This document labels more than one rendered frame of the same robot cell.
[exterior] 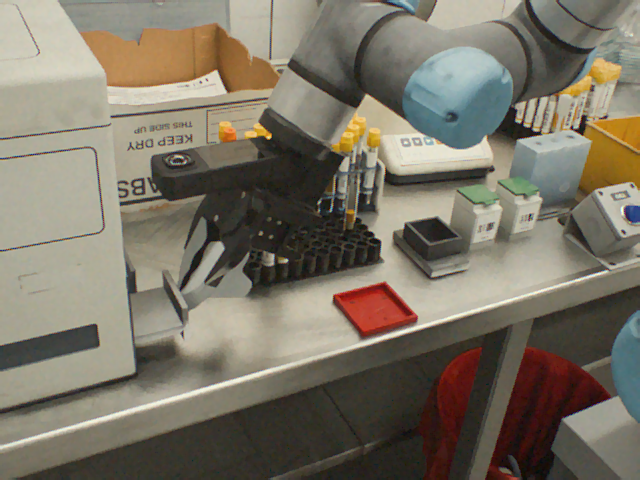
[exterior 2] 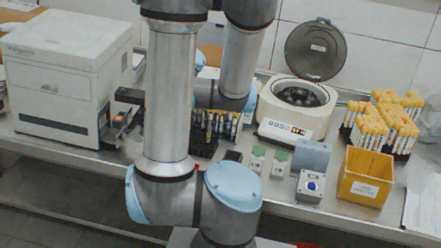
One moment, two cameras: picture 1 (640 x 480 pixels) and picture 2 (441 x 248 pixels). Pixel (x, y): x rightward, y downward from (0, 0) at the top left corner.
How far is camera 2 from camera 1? 0.87 m
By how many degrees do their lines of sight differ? 31
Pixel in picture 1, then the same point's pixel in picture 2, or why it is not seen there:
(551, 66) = (222, 100)
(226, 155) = (138, 94)
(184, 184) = (119, 97)
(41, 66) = (81, 52)
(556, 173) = (309, 159)
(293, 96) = not seen: hidden behind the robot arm
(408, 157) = (266, 129)
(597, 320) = not seen: outside the picture
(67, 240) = (81, 100)
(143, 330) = (104, 138)
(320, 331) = not seen: hidden behind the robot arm
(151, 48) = (208, 51)
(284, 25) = (278, 57)
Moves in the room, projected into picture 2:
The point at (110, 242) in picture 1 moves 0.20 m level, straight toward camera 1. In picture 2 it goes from (92, 105) to (45, 141)
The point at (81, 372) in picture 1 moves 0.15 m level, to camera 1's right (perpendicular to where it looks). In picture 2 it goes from (83, 141) to (114, 166)
